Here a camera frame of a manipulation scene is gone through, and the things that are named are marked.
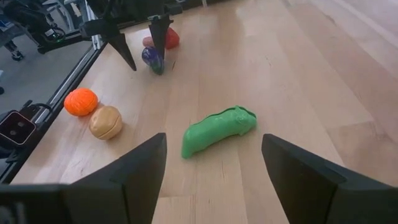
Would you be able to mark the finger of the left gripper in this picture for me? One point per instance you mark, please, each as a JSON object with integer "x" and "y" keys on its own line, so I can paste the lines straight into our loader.
{"x": 160, "y": 34}
{"x": 122, "y": 46}

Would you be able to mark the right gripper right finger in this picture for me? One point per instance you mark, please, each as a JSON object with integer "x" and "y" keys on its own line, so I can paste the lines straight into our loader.
{"x": 311, "y": 193}

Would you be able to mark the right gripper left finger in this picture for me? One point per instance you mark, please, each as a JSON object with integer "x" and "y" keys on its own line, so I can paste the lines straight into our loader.
{"x": 118, "y": 193}

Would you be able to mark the red green toy watermelon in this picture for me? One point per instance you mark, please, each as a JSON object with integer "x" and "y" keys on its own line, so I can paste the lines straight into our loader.
{"x": 172, "y": 39}

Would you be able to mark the purple toy eggplant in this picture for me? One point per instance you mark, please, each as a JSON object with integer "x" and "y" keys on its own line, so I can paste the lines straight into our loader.
{"x": 152, "y": 60}

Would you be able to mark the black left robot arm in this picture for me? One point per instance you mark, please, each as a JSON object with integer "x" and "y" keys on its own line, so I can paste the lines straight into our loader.
{"x": 133, "y": 6}

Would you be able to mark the pink toy peach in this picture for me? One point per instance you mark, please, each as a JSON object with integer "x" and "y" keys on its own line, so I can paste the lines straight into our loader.
{"x": 148, "y": 42}

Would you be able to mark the orange toy orange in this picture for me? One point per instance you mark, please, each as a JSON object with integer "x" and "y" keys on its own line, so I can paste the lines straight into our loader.
{"x": 81, "y": 102}

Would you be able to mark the tan toy potato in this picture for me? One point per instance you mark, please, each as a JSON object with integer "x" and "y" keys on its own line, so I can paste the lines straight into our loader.
{"x": 105, "y": 123}

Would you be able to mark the black wheeled equipment stand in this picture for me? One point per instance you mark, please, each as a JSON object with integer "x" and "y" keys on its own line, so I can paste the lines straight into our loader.
{"x": 28, "y": 18}

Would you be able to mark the black metal table frame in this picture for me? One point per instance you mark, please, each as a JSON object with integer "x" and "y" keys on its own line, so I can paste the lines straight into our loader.
{"x": 73, "y": 77}

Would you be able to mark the table-level camera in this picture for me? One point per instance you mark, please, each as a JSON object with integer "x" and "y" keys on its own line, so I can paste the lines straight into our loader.
{"x": 15, "y": 127}

